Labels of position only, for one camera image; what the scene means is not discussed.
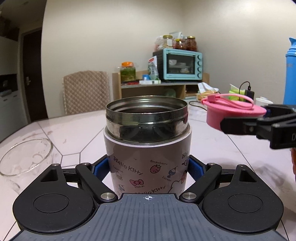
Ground pink jar lid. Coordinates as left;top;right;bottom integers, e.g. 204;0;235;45
201;93;267;131

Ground black charger cable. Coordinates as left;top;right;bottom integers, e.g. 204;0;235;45
238;81;253;95

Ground glass jar red contents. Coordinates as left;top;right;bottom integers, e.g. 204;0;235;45
186;36;198;52

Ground blue thermos flask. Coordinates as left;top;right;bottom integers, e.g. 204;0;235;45
283;38;296;105

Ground wooden shelf rack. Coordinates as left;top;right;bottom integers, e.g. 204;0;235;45
111;73;199;100

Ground person right hand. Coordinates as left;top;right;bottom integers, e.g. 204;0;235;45
290;148;296;176

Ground Hello Kitty thermos jar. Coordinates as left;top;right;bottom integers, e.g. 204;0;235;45
104;96;192;196

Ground yellow snack bag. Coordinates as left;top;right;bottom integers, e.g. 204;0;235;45
197;90;215;101

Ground white mug behind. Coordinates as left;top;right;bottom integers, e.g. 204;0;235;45
255;97;273;106

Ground glass jar light contents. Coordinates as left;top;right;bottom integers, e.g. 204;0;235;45
162;35;174;49

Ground black power adapter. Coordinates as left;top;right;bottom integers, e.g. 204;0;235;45
245;90;254;100

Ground dark red glass jar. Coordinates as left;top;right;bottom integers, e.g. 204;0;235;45
174;39;187;50

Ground orange lid pickle jar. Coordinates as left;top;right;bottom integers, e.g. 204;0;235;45
120;61;136;83

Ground teal toaster oven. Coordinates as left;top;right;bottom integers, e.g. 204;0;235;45
153;48;203;81

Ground clear dimpled glass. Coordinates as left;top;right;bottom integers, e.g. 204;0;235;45
1;138;54;177

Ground white grey cabinet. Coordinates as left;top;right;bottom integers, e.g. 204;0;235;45
1;37;26;140

